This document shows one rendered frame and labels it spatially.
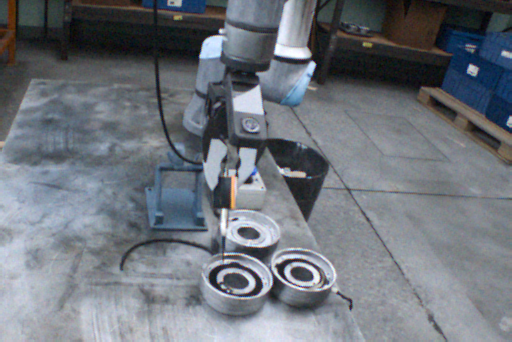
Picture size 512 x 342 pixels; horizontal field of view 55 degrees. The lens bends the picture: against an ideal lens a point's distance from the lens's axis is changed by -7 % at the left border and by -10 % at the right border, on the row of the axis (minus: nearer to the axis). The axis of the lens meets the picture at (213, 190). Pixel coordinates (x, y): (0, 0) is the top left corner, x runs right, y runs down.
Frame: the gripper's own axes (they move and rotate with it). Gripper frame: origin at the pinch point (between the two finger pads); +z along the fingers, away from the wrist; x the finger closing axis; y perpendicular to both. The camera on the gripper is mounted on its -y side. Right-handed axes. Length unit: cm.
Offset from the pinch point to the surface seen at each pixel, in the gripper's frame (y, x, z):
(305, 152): 119, -69, 54
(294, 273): -6.7, -12.2, 11.8
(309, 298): -13.9, -12.0, 10.6
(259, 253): -3.1, -6.9, 10.5
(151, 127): 47.5, 6.0, 13.3
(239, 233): 3.9, -5.3, 11.7
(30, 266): -4.2, 29.1, 13.2
